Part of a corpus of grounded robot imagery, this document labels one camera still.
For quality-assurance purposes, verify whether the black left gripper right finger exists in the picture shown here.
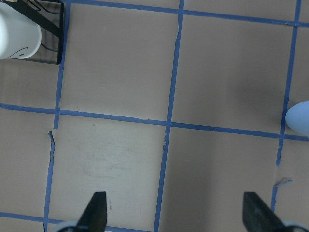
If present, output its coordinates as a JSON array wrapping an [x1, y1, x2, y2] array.
[[242, 192, 286, 232]]

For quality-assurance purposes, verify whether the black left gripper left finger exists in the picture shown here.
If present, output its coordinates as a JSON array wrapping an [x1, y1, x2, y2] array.
[[76, 192, 107, 232]]

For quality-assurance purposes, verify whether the light blue plastic cup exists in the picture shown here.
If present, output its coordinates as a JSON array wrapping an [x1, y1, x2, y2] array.
[[285, 101, 309, 137]]

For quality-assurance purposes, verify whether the white mug near rack end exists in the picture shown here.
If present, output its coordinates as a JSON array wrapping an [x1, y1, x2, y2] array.
[[0, 2, 42, 59]]

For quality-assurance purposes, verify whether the black wire mug rack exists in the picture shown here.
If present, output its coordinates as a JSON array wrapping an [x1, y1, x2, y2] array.
[[3, 0, 66, 65]]

